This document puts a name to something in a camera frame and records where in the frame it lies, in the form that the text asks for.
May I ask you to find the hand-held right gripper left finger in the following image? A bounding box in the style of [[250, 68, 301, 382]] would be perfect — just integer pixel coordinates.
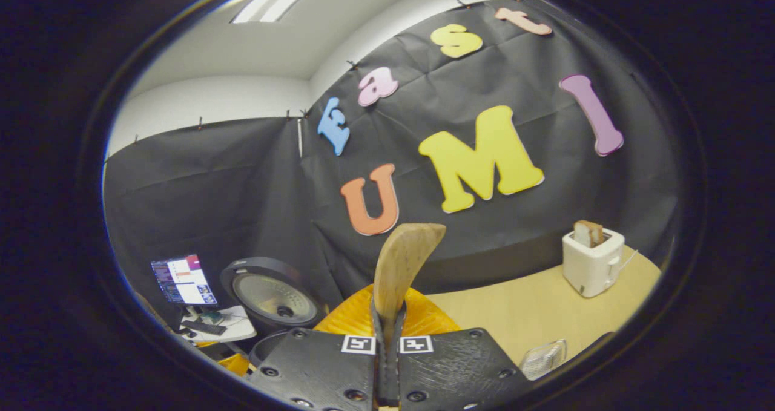
[[248, 284, 388, 411]]

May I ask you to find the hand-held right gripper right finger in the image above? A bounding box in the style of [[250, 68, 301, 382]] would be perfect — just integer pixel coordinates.
[[387, 287, 533, 411]]

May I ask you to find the silver black rice cooker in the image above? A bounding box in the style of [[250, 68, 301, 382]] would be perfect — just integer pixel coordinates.
[[219, 257, 328, 369]]

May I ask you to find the metal wire chopstick holder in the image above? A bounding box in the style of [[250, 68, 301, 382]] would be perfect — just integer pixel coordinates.
[[519, 339, 568, 380]]

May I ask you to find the wooden spoon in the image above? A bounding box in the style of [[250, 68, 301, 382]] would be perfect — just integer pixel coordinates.
[[374, 223, 447, 345]]

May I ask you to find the white side desk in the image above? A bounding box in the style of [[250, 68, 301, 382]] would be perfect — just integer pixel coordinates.
[[179, 305, 258, 344]]

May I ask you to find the black keyboard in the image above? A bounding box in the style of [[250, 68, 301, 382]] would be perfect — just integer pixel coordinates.
[[182, 319, 228, 337]]

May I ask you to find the computer monitor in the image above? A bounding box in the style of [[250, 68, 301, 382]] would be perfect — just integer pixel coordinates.
[[151, 254, 219, 307]]

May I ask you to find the white toaster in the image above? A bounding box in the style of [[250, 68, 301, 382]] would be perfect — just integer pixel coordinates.
[[562, 226, 625, 298]]

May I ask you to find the bread slice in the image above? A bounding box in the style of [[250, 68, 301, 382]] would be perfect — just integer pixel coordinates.
[[573, 220, 605, 248]]

